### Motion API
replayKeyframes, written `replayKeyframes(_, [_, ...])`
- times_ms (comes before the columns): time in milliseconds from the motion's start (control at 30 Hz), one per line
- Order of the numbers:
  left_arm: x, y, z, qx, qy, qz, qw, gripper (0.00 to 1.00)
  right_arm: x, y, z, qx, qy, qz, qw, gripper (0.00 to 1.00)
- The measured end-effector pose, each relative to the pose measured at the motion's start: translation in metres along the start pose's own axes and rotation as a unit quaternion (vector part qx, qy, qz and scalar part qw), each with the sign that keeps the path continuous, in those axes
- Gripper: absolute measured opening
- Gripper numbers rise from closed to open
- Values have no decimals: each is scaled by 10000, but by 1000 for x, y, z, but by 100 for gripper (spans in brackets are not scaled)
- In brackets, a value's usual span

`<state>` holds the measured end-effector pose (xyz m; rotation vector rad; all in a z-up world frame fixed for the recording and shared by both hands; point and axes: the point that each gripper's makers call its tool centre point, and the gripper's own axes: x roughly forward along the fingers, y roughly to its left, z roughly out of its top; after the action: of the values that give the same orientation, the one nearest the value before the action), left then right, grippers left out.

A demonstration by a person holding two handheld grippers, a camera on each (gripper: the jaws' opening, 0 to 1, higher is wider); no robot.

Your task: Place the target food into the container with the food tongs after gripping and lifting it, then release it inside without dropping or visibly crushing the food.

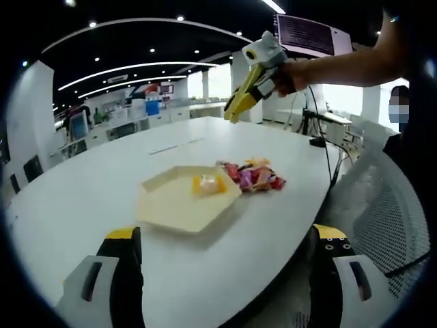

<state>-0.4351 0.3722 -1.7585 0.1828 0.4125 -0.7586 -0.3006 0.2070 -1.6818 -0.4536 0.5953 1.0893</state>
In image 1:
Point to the pile of snack packets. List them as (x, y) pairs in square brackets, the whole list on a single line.
[(252, 177)]

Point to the ceiling air vent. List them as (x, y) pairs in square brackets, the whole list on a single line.
[(117, 79)]

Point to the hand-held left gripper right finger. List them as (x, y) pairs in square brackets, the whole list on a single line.
[(327, 273)]

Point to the white pillar with round mark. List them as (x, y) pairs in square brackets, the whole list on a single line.
[(30, 112)]

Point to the hanging display screen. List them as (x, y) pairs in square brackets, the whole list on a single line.
[(307, 32)]

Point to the small black box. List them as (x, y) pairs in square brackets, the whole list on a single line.
[(317, 142)]

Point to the ceiling spot lights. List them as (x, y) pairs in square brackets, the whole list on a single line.
[(93, 24)]

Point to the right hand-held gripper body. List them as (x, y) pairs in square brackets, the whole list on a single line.
[(268, 51)]

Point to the white counter cabinets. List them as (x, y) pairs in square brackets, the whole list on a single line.
[(177, 114)]

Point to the black tripod stand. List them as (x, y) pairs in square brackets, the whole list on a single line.
[(307, 118)]

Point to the orange-ended clear pastry packet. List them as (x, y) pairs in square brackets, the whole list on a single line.
[(208, 184)]

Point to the black rectangular panel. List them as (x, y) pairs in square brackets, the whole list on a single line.
[(33, 168), (14, 184)]

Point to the red and blue wall sign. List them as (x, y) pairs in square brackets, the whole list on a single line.
[(150, 89)]

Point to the blue display stand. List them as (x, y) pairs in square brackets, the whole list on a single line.
[(152, 107)]

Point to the person's right hand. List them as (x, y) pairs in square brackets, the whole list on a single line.
[(293, 77)]

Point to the plain white pillar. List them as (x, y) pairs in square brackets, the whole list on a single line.
[(238, 71)]

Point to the white kiosk with blue screen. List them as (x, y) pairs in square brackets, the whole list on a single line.
[(79, 125)]

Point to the grey mesh office chair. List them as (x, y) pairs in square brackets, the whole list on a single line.
[(392, 212)]

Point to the ceiling light strips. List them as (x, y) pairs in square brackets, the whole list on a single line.
[(136, 65)]

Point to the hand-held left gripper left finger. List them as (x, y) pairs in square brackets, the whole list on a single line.
[(116, 273)]

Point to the beige hexagonal paper container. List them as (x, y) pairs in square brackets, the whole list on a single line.
[(177, 208)]

